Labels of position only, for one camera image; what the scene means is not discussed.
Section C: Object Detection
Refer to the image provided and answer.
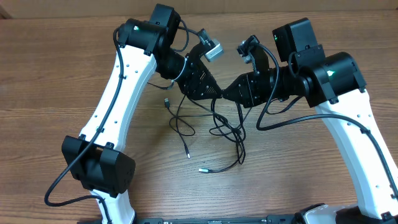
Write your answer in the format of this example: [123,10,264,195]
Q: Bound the black USB cable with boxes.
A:
[192,96,253,174]
[164,93,215,159]

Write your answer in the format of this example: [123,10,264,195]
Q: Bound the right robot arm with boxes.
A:
[223,18,397,223]

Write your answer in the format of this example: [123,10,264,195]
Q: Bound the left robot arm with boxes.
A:
[62,4,223,223]

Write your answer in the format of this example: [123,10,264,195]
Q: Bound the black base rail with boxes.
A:
[134,214,296,224]

